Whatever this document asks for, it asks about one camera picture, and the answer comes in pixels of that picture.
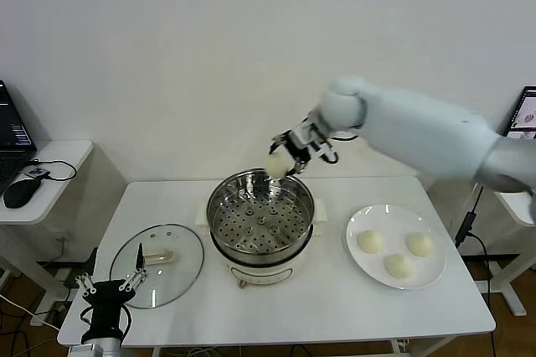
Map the grey laptop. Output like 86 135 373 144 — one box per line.
500 86 536 140

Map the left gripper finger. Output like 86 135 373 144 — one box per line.
118 242 148 293
75 246 100 298

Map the white steamed baozi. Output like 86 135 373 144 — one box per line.
266 154 293 178
383 253 415 281
405 232 435 257
356 230 384 255

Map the black cable with adapter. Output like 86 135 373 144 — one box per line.
454 183 491 303

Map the black laptop beside mouse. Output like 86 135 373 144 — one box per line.
0 80 39 197

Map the perforated steel steamer basket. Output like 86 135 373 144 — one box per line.
206 168 316 261

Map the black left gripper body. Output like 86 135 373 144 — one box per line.
82 280 132 340

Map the glass pot lid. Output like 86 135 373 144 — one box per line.
109 224 205 310

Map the steel steamer pot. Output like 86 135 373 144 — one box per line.
194 197 328 290

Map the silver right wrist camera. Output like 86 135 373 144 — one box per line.
316 143 339 165

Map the white round plate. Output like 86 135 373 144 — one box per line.
345 204 446 290

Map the white side table with label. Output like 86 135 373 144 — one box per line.
460 189 536 318

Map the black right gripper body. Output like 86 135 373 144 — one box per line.
291 116 327 162

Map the white side table with mouse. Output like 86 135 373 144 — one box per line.
0 140 95 303

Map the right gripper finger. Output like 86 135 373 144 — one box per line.
286 150 311 178
270 132 297 156

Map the black computer mouse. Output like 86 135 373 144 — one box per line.
3 178 44 210

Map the white power strip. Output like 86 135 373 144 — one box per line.
28 310 68 329

